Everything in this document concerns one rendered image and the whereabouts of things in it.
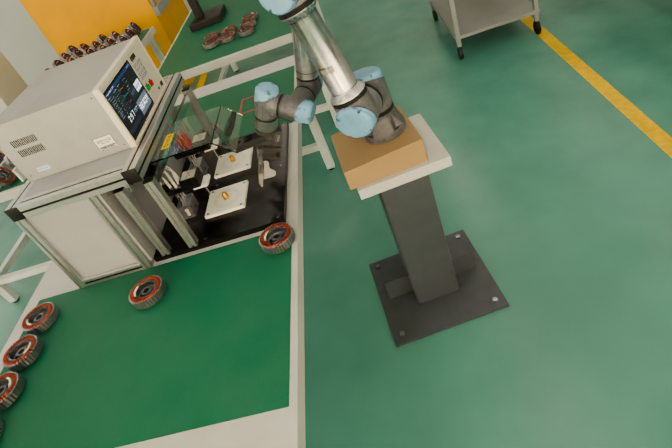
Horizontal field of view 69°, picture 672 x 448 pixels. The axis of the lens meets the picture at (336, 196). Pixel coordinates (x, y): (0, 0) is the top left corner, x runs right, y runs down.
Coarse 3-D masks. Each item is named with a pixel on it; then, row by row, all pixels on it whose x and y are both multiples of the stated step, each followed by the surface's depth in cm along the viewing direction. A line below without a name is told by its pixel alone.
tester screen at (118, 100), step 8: (128, 64) 162; (128, 72) 161; (120, 80) 154; (128, 80) 159; (112, 88) 148; (120, 88) 153; (128, 88) 157; (112, 96) 147; (120, 96) 151; (128, 96) 156; (136, 96) 161; (112, 104) 145; (120, 104) 150; (128, 104) 155; (136, 104) 160; (120, 112) 148; (128, 112) 153; (136, 112) 158; (128, 120) 152; (128, 128) 150
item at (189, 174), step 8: (184, 176) 169; (192, 176) 167; (200, 176) 171; (208, 176) 172; (176, 184) 172; (184, 184) 168; (192, 184) 168; (200, 184) 169; (168, 192) 169; (176, 192) 170; (184, 200) 176
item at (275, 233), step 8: (280, 224) 154; (288, 224) 153; (264, 232) 154; (272, 232) 155; (280, 232) 155; (288, 232) 150; (264, 240) 151; (272, 240) 152; (280, 240) 148; (288, 240) 148; (264, 248) 149; (272, 248) 148; (280, 248) 149
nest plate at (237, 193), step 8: (232, 184) 182; (240, 184) 181; (216, 192) 182; (232, 192) 178; (240, 192) 176; (208, 200) 179; (216, 200) 178; (224, 200) 176; (232, 200) 174; (240, 200) 173; (208, 208) 175; (216, 208) 174; (224, 208) 172; (232, 208) 170; (240, 208) 170; (208, 216) 172
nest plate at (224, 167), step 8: (232, 152) 201; (240, 152) 199; (248, 152) 197; (224, 160) 198; (240, 160) 194; (248, 160) 192; (216, 168) 195; (224, 168) 193; (232, 168) 191; (240, 168) 189; (248, 168) 190; (216, 176) 191
